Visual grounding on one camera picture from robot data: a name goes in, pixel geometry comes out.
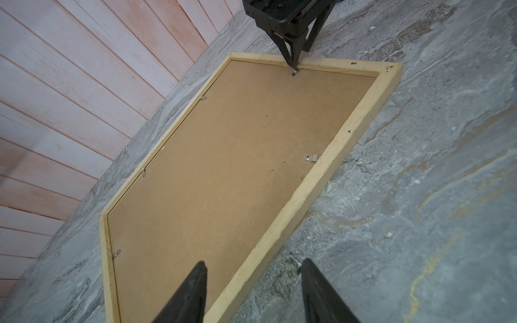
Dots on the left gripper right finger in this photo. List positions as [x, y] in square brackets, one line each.
[321, 302]

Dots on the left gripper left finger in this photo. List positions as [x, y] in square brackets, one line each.
[189, 301]

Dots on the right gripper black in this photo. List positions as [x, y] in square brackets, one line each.
[288, 22]

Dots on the light wooden picture frame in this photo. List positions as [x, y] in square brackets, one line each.
[387, 77]

